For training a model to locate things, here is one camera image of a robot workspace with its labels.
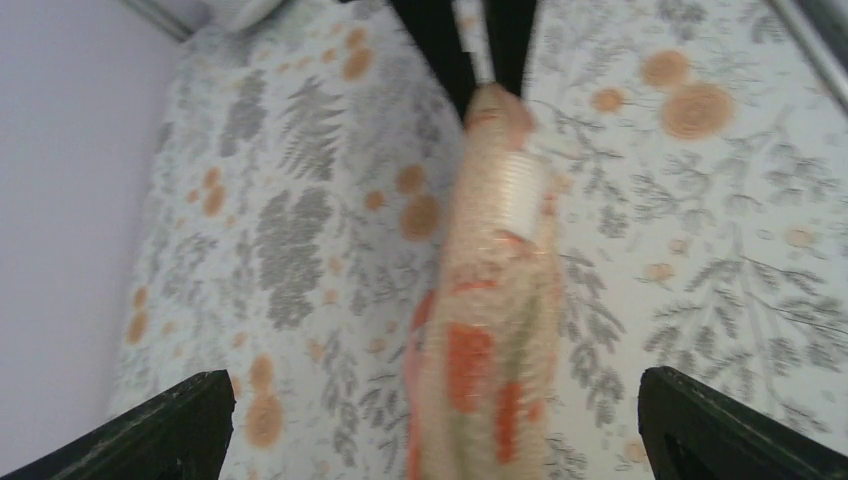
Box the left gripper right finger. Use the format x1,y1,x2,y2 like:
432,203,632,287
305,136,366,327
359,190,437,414
638,366,847,480

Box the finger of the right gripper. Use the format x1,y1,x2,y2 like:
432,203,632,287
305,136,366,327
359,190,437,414
482,0,537,98
390,0,477,120

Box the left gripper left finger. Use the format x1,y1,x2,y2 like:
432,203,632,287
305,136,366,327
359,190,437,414
4,370,236,479

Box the orange floral mesh laundry bag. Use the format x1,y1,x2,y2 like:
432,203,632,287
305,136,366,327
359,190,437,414
405,83,565,479

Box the floral patterned table mat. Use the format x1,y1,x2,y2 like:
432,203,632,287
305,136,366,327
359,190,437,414
108,1,847,479

